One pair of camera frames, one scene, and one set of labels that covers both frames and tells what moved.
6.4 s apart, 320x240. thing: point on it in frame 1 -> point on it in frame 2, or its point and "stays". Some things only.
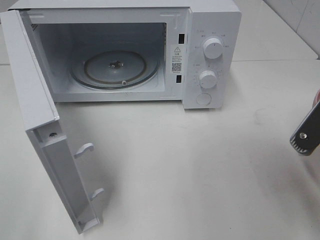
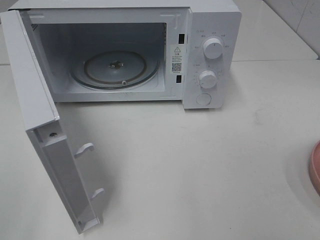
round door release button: (203, 99) stays
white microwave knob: (208, 79) stays
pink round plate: (316, 98) -> (314, 168)
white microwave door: (45, 130) stays
